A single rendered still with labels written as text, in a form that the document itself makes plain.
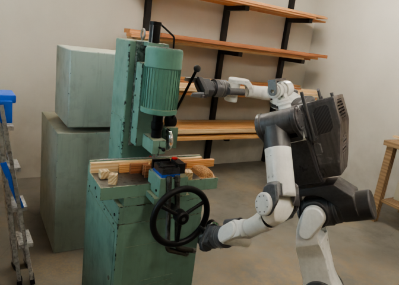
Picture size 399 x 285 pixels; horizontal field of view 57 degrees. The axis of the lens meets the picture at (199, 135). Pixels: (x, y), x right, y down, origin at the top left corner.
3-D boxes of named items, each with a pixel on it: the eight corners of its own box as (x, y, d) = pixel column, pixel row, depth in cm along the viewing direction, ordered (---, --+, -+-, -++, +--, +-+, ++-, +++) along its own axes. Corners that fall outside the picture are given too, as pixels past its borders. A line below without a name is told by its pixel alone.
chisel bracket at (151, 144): (151, 157, 178) (153, 141, 176) (141, 148, 190) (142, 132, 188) (165, 157, 182) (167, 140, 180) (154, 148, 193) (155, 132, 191)
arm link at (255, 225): (264, 237, 134) (301, 220, 120) (242, 237, 129) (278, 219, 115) (257, 209, 139) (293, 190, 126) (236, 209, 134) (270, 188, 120)
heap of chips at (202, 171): (200, 178, 183) (202, 171, 182) (187, 168, 194) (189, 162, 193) (216, 177, 187) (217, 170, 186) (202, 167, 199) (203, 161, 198)
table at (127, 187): (105, 211, 150) (105, 197, 149) (87, 182, 175) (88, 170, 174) (227, 196, 181) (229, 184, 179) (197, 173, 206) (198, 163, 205)
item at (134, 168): (130, 173, 177) (130, 164, 176) (129, 172, 179) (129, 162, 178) (176, 170, 189) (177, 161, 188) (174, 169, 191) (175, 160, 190)
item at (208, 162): (119, 173, 176) (119, 165, 175) (117, 171, 178) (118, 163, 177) (213, 166, 203) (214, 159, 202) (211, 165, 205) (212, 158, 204)
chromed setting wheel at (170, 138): (167, 154, 196) (170, 131, 193) (158, 146, 206) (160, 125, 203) (173, 153, 197) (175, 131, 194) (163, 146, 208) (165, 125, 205)
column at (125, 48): (118, 177, 198) (128, 39, 180) (106, 162, 216) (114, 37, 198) (157, 174, 209) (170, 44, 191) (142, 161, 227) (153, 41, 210)
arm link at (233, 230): (237, 248, 142) (258, 238, 132) (217, 244, 138) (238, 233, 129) (236, 232, 146) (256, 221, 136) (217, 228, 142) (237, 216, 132)
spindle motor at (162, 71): (148, 117, 167) (154, 47, 160) (135, 108, 182) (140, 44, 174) (182, 117, 176) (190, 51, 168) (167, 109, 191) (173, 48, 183)
